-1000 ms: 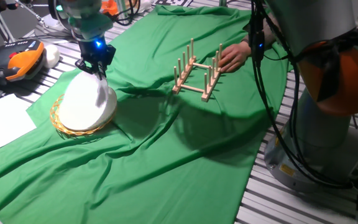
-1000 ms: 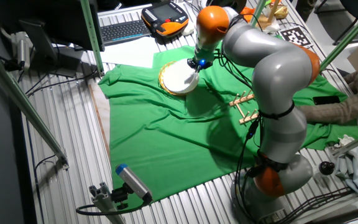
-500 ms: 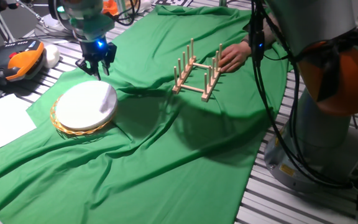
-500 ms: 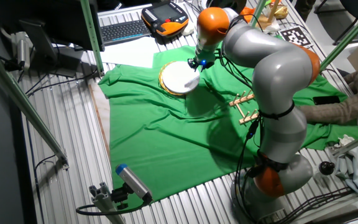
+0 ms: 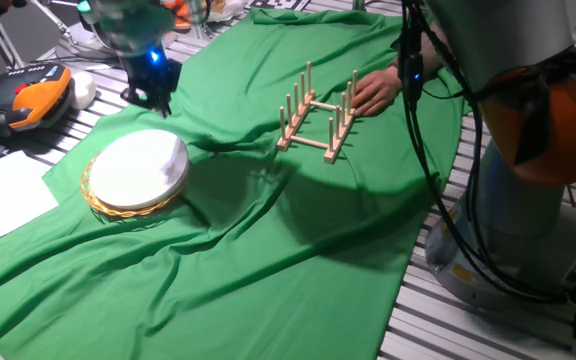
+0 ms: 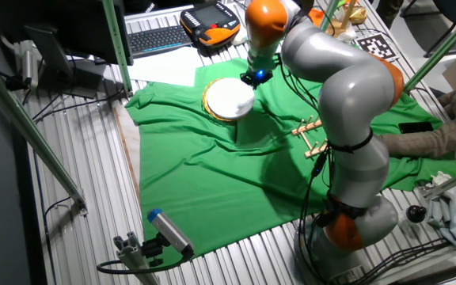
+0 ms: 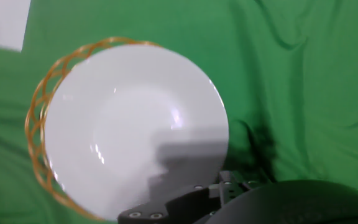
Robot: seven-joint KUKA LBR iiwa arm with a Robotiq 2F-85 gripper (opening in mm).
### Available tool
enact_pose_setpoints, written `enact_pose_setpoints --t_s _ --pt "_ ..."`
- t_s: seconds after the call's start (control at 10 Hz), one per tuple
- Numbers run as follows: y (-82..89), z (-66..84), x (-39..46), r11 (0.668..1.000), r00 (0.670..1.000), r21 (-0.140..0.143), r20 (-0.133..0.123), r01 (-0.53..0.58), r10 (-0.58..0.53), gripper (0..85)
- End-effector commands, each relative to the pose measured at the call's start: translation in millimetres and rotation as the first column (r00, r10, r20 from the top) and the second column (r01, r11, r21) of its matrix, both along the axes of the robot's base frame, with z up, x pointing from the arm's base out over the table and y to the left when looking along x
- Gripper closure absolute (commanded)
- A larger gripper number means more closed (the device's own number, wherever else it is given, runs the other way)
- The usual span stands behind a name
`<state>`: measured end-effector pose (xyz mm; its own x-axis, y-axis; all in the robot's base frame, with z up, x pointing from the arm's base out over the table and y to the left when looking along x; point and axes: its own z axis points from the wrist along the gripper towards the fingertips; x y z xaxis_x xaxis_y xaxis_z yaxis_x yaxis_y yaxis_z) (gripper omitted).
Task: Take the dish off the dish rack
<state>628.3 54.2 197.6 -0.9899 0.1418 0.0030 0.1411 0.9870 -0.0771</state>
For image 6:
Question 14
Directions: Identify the light wooden board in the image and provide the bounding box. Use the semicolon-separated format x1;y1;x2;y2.
111;103;143;203

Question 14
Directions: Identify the wooden dish rack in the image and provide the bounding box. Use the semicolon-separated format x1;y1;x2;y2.
291;115;329;161

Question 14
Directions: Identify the orange plastic object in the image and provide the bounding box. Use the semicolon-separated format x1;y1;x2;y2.
308;7;327;27

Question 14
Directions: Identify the silver camera with blue end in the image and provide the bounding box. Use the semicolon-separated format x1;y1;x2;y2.
146;207;196;261

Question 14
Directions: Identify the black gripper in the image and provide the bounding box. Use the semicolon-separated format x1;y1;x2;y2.
240;68;274;89

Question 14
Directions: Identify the black floor cable bundle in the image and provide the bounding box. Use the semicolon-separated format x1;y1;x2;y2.
348;236;453;285

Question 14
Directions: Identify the white round dish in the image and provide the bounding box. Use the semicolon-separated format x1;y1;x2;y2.
205;77;256;121

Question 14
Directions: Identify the silver cylinder device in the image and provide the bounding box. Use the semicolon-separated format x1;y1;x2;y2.
18;39;40;91

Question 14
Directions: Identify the aluminium profile camera mount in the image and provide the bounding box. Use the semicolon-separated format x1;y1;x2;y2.
112;230;162;285

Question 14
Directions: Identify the green upright frame post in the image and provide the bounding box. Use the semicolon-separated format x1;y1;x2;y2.
101;0;135;97

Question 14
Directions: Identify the white paper sheet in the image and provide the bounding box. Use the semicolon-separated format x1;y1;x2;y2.
126;45;214;89

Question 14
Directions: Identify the dark office chair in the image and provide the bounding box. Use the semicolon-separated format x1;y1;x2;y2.
399;0;456;59

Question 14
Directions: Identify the black camera cable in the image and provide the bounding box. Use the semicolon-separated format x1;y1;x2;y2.
96;252;190;276

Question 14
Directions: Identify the green cloth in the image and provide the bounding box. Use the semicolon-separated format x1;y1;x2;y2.
124;57;456;257

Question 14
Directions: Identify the yellow shiny object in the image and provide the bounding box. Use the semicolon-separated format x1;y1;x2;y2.
346;4;368;26

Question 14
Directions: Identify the brown sleeved forearm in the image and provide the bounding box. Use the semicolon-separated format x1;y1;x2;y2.
381;78;456;160

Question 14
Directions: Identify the black round knob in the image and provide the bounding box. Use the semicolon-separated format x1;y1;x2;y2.
405;204;428;224

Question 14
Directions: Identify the black keyboard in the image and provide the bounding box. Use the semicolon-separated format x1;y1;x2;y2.
127;24;194;59

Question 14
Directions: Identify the white crumpled tissue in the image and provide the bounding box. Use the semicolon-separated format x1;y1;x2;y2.
425;170;454;189

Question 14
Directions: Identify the green slanted frame bar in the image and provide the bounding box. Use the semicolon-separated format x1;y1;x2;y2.
0;54;89;218

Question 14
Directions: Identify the golden woven placemat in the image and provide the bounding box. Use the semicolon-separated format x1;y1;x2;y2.
201;77;235;123

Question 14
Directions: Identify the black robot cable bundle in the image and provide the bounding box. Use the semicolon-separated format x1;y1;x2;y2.
277;55;334;283

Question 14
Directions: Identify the black smartphone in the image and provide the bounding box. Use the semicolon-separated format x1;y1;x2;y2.
397;120;435;135

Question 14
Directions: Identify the black white marker tag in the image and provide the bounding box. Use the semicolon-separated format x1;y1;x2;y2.
353;32;400;63

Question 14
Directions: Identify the white rounded object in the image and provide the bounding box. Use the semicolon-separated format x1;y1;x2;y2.
230;28;249;47

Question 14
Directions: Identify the black monitor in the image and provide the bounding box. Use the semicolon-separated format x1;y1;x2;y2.
0;0;135;67

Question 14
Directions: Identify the orange black teach pendant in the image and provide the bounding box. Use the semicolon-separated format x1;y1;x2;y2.
179;0;242;48

